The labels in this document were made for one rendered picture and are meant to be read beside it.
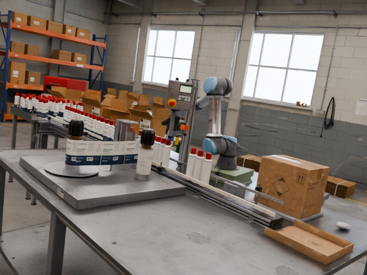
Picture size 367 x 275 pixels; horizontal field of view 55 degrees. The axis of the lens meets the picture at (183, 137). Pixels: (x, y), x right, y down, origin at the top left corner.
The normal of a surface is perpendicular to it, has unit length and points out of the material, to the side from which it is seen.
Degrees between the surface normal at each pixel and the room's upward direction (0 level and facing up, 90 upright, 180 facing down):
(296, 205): 90
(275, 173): 90
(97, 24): 90
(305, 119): 90
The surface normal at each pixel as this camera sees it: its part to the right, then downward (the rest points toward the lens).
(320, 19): -0.61, 0.04
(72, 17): 0.78, 0.21
